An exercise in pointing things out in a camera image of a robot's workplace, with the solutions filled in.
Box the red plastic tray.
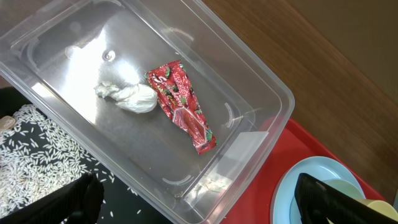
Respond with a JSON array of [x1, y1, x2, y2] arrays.
[[219, 117, 386, 224]]

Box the red snack wrapper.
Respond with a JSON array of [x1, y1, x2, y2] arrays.
[[144, 60, 217, 154]]

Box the black plastic tray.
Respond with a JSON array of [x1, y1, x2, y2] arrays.
[[0, 86, 175, 224]]

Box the rice and food scraps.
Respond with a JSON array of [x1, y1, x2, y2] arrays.
[[0, 104, 141, 218]]

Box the white napkin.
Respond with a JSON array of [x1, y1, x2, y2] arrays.
[[94, 82, 157, 114]]

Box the yellow plastic cup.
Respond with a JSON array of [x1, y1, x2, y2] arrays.
[[326, 198, 397, 224]]

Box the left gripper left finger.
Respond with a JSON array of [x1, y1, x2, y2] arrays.
[[1, 174, 104, 224]]

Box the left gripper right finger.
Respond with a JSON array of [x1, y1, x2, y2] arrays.
[[295, 173, 397, 224]]

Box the light blue bowl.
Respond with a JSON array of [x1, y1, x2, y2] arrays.
[[290, 179, 366, 224]]

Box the clear plastic bin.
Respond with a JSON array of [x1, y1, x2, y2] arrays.
[[1, 0, 294, 223]]

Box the light blue plate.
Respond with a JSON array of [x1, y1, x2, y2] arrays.
[[270, 156, 364, 224]]

